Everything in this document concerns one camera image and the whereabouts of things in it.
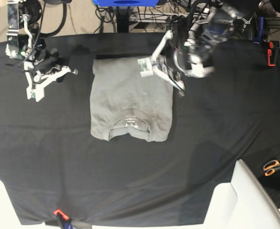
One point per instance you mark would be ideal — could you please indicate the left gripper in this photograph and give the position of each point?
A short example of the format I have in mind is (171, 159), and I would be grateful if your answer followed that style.
(173, 66)

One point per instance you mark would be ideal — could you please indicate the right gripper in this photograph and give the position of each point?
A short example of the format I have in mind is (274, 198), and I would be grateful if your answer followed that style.
(43, 65)

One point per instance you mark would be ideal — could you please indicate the grey T-shirt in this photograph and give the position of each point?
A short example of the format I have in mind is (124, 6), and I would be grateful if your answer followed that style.
(122, 102)

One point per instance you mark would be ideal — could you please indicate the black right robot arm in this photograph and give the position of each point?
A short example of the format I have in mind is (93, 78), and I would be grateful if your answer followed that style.
(26, 41)

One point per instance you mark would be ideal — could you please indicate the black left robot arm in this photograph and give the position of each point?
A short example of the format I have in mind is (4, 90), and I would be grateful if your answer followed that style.
(186, 48)

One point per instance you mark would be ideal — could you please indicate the black stand column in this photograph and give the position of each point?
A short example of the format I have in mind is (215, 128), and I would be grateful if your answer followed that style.
(122, 18)

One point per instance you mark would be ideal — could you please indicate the blue clamp right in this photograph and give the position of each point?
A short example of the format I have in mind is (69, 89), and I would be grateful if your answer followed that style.
(260, 29)

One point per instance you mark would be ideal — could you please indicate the red black clamp right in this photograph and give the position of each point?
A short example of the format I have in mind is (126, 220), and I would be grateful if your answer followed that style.
(273, 52)

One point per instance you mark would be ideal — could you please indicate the red black clamp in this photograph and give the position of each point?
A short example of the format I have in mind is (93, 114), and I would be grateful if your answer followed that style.
(273, 52)
(63, 220)

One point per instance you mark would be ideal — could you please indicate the white chair right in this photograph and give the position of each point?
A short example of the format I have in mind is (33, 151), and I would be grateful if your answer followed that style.
(241, 203)

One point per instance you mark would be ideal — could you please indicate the white chair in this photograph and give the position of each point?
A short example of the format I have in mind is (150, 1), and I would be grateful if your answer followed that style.
(8, 216)
(241, 203)

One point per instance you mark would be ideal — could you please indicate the red black clamp bottom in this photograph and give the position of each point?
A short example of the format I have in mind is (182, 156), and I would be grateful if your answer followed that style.
(63, 220)

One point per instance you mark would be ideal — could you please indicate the white chair left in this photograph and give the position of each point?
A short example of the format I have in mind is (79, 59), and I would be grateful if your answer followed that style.
(8, 216)

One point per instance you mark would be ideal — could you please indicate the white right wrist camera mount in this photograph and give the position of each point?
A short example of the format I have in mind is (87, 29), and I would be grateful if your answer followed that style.
(44, 81)

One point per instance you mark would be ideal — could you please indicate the orange handled scissors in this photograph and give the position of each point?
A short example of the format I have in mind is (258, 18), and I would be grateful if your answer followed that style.
(271, 167)

